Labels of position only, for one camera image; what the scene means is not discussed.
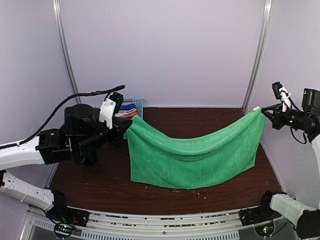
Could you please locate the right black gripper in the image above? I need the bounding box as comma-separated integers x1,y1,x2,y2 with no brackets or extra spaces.
262,102,308,130

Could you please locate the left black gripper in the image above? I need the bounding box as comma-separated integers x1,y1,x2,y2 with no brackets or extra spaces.
74,114,132,156

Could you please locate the green microfiber towel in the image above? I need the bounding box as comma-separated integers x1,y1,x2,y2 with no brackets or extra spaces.
126,107,267,190

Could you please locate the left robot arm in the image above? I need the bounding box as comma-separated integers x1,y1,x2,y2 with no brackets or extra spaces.
0,84,132,223

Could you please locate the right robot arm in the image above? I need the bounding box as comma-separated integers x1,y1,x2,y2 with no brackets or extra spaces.
256,82,320,240

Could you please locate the orange white rolled towel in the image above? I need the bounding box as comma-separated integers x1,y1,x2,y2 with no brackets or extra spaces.
115,108,139,119

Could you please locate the blue rolled towel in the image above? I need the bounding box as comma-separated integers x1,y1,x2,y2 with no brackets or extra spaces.
120,103,136,111

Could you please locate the dark blue mug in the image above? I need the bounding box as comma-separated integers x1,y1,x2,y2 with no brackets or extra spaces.
80,150,98,166

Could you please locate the light blue plastic basket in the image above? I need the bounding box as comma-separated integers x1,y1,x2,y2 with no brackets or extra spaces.
119,98,145,140

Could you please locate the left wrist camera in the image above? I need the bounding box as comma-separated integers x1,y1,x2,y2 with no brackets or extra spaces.
98,92,124,130

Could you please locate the right aluminium post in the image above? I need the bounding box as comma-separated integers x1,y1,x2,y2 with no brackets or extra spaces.
241,0,273,113

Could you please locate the aluminium post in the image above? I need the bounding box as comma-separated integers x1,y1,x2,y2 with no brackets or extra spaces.
52,0,79,94
241,0,273,113

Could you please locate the aluminium front rail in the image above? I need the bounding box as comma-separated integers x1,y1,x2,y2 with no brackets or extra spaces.
20,206,298,240

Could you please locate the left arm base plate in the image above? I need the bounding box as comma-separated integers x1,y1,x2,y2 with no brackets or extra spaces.
45,207,90,227

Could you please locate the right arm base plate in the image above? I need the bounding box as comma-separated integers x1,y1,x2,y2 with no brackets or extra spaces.
238,206,281,227

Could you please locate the left aluminium post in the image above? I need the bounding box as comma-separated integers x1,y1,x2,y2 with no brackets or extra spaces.
52,0,79,94

